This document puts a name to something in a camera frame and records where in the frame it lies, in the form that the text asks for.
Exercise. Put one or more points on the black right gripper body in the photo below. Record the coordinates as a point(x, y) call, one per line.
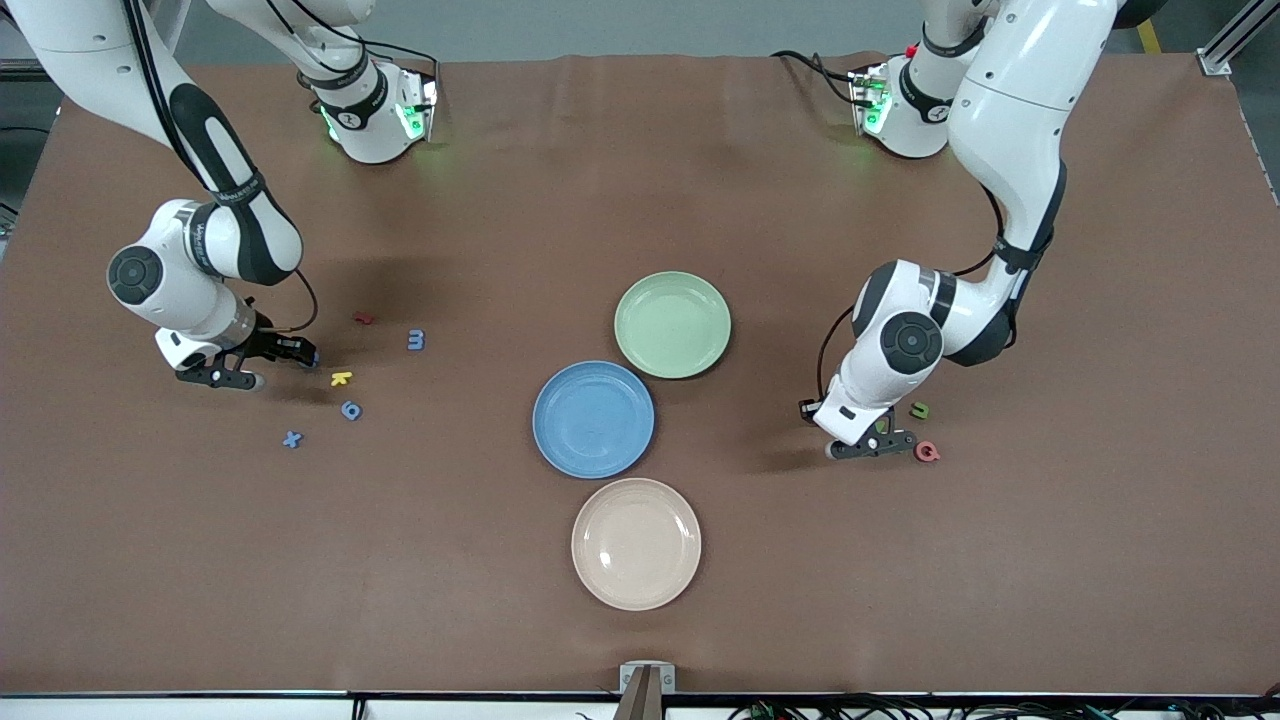
point(268, 345)

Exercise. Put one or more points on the blue foam letter G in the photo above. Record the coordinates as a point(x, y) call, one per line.
point(346, 414)

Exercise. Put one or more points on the blue foam letter M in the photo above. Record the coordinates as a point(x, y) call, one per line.
point(416, 341)

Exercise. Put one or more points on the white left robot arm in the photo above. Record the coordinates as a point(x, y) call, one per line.
point(1010, 110)

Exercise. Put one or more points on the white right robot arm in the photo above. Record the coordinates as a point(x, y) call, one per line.
point(170, 290)

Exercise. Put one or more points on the pink foam letter Q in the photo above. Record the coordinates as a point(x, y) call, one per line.
point(930, 458)

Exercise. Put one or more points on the pale green plate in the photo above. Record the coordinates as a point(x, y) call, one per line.
point(672, 325)

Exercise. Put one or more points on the brown table cover sheet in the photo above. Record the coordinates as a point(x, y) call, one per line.
point(900, 600)

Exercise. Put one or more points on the blue plate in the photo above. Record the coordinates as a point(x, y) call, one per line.
point(593, 420)

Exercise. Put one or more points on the beige plate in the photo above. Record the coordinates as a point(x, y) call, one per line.
point(636, 545)

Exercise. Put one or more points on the base connector box green light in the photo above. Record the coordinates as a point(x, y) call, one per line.
point(425, 100)
point(865, 100)

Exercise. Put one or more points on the yellow floor tape strip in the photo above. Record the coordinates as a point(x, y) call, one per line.
point(1148, 38)

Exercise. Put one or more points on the grey metal camera bracket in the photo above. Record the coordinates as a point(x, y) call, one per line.
point(647, 690)

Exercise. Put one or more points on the aluminium extrusion frame post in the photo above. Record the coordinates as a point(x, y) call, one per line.
point(25, 68)
point(1215, 62)

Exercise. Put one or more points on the white table edge rail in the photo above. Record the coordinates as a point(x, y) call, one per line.
point(200, 710)

